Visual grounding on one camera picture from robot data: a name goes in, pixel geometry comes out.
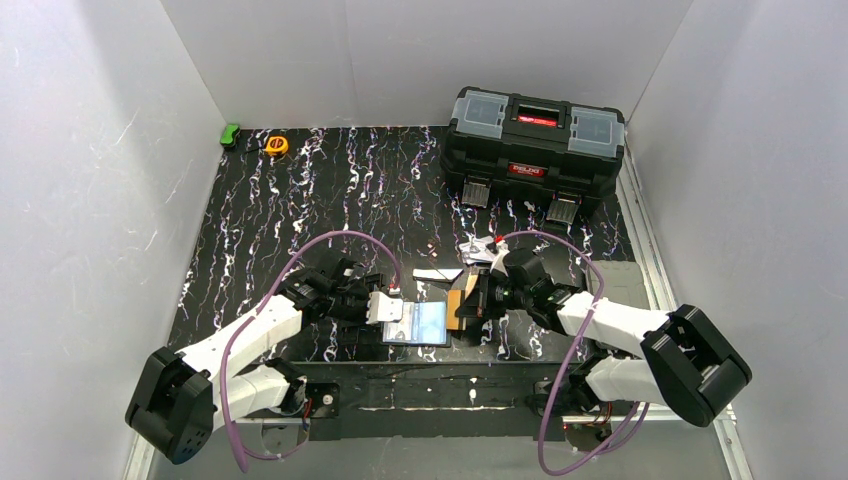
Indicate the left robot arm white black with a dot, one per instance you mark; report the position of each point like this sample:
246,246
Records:
181,395

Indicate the orange object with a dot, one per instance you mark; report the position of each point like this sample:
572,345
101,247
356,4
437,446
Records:
471,281

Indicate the single orange VIP card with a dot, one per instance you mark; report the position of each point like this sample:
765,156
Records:
454,321

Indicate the yellow tape measure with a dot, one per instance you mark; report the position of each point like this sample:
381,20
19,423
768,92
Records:
276,145

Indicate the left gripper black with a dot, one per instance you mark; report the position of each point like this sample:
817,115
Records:
365,302

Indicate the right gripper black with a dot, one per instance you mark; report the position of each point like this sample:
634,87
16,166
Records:
481,307

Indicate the aluminium frame rail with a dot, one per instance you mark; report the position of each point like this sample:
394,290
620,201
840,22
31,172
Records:
642,238

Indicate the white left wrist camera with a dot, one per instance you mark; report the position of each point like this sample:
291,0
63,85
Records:
382,308

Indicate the grey foam pad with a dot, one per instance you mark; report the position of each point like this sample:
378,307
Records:
623,283

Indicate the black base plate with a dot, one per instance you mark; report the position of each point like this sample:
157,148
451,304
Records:
353,400

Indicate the green small object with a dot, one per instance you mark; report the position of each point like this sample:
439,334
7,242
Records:
229,136

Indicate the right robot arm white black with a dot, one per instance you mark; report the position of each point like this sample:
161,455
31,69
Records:
678,359

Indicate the white card on table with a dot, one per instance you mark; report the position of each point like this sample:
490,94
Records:
478,250

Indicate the black toolbox with red handle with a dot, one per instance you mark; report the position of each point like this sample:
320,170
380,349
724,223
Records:
562,156

